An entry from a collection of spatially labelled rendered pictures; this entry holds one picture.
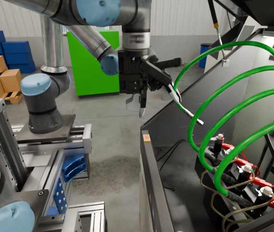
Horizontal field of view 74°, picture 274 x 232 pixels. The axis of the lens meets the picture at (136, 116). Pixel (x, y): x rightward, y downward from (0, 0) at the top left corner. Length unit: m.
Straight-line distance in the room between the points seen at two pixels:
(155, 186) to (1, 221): 0.50
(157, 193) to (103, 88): 3.45
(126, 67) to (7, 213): 0.40
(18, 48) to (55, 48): 5.81
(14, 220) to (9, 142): 0.48
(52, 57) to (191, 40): 6.96
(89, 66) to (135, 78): 3.35
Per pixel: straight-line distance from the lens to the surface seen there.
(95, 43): 0.70
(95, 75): 3.89
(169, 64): 0.73
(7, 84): 4.63
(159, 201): 0.67
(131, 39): 0.49
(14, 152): 0.81
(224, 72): 1.00
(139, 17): 0.48
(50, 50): 0.92
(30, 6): 0.47
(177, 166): 0.96
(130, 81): 0.52
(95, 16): 0.40
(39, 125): 0.89
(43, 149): 0.96
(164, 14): 7.26
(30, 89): 0.84
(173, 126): 1.02
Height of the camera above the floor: 1.48
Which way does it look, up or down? 28 degrees down
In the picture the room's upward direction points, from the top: straight up
